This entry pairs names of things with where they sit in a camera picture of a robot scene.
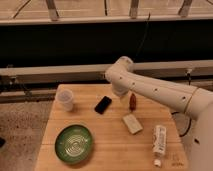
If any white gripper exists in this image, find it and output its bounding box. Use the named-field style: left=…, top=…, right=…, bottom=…
left=112, top=84, right=129, bottom=108

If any black eraser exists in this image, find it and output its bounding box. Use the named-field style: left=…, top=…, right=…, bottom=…
left=94, top=96, right=112, bottom=114

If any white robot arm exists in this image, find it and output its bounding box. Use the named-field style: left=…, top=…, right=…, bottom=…
left=105, top=56, right=213, bottom=171

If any wooden table board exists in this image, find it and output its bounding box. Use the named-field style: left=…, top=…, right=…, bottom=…
left=35, top=84, right=188, bottom=171

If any white tube with cap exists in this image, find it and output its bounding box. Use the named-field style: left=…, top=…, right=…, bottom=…
left=153, top=125, right=167, bottom=167

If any white plastic cup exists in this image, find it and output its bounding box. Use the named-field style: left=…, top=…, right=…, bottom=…
left=55, top=89, right=74, bottom=111

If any green ribbed plate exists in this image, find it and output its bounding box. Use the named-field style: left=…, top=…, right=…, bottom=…
left=55, top=124, right=93, bottom=165

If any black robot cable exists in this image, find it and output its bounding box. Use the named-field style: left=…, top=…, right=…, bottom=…
left=171, top=111, right=193, bottom=138

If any black hanging cable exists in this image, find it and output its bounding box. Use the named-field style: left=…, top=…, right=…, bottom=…
left=133, top=12, right=152, bottom=63

